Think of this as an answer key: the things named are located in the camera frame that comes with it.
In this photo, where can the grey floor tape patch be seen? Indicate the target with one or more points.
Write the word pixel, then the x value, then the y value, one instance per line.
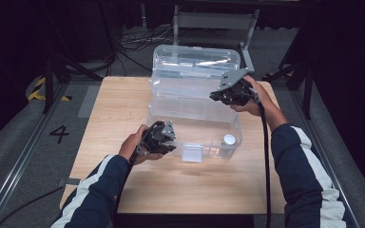
pixel 88 101

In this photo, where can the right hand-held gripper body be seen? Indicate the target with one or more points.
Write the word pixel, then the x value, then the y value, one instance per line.
pixel 234 87

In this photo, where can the clear plastic box lid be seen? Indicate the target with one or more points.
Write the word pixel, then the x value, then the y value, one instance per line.
pixel 190 82

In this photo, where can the person's right hand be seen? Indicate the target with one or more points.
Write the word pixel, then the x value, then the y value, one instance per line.
pixel 259 95

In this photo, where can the white metal desk frame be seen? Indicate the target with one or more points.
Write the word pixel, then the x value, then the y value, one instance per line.
pixel 215 19

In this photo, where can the person's left hand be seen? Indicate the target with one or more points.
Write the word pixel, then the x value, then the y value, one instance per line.
pixel 130 145

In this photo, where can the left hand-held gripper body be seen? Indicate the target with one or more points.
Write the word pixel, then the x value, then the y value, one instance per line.
pixel 158 134

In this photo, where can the yellow black floor tape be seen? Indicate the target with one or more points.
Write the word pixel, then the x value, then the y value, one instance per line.
pixel 38 91

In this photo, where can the clear plastic storage box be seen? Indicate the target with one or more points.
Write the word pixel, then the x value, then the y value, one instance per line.
pixel 202 133

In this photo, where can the small white-capped bottle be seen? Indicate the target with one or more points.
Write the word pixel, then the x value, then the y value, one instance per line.
pixel 229 141

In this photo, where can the black metal stand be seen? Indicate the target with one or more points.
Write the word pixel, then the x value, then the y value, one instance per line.
pixel 297 76
pixel 53 72

